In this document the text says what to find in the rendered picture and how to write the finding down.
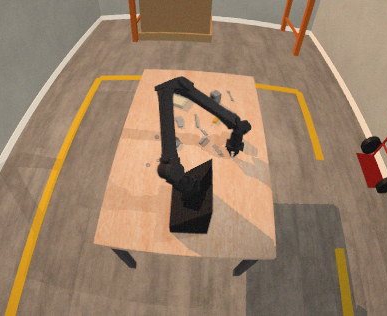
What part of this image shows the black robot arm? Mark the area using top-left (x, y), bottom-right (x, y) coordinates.
top-left (154, 76), bottom-right (252, 200)

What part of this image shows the tan open-top tray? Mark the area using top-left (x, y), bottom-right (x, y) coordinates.
top-left (173, 93), bottom-right (190, 109)

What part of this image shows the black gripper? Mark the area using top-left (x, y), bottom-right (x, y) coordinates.
top-left (225, 137), bottom-right (244, 158)

